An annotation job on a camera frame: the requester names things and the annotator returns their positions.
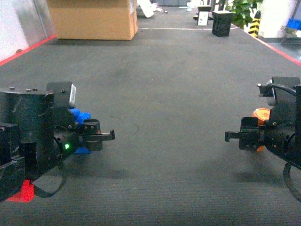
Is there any black plastic crate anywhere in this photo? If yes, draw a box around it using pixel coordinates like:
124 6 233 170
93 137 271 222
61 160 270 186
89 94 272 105
212 10 234 37

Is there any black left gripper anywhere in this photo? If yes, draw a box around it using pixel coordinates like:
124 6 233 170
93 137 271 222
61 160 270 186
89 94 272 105
53 108 115 160

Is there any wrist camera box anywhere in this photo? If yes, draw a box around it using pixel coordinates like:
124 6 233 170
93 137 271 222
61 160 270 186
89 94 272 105
47 81 76 109
257 76 301 106

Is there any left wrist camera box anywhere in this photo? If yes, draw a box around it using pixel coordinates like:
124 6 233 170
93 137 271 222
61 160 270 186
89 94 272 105
47 81 76 109

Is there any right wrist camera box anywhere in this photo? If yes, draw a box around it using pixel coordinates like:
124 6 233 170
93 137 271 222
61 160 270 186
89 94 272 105
257 76 301 106

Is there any large cardboard box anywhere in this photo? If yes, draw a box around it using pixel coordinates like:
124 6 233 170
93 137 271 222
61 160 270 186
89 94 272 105
47 0 138 40

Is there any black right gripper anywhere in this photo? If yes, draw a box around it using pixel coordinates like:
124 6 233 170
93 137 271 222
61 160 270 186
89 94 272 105
224 104 297 156

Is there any yellow black striped bollard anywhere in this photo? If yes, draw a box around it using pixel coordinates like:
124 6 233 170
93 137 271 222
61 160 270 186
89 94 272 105
248 10 261 38

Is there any green potted plant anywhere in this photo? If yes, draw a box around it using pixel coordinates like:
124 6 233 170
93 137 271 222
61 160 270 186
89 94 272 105
226 0 263 29

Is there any white sign board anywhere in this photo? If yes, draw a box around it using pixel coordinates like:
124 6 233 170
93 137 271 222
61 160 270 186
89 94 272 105
198 11 209 26

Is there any orange cylindrical cap 4680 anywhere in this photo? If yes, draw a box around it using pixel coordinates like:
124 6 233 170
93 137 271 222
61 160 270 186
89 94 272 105
252 107 271 153

